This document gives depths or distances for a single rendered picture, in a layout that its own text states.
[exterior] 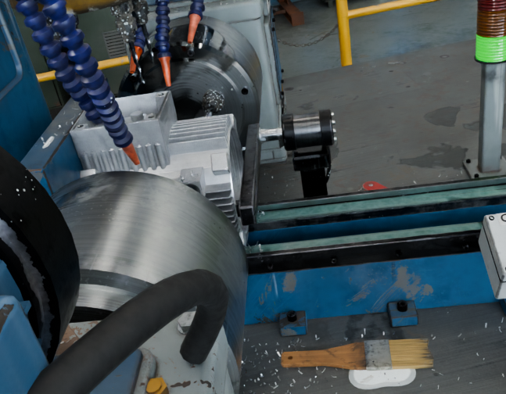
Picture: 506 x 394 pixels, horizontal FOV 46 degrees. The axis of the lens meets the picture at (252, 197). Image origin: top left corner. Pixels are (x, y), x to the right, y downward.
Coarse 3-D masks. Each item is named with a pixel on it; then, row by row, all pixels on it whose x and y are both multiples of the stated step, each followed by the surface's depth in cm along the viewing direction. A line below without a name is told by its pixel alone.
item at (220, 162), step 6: (234, 120) 88; (234, 126) 87; (210, 156) 78; (216, 156) 77; (222, 156) 77; (228, 156) 78; (216, 162) 77; (222, 162) 77; (228, 162) 78; (216, 168) 77; (222, 168) 77; (228, 168) 77; (84, 174) 79; (90, 174) 79; (216, 174) 78; (222, 174) 79; (240, 234) 83
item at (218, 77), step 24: (168, 24) 110; (216, 24) 109; (192, 48) 98; (216, 48) 99; (240, 48) 106; (144, 72) 101; (192, 72) 100; (216, 72) 100; (240, 72) 100; (120, 96) 103; (192, 96) 102; (216, 96) 100; (240, 96) 102; (240, 120) 104
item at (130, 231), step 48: (96, 192) 58; (144, 192) 58; (192, 192) 62; (96, 240) 51; (144, 240) 52; (192, 240) 56; (240, 240) 65; (96, 288) 48; (144, 288) 48; (240, 288) 60; (240, 336) 56
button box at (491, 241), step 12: (492, 216) 59; (504, 216) 59; (492, 228) 59; (504, 228) 58; (480, 240) 62; (492, 240) 58; (504, 240) 58; (492, 252) 58; (504, 252) 57; (492, 264) 59; (504, 264) 56; (492, 276) 59; (504, 276) 56; (492, 288) 60; (504, 288) 57
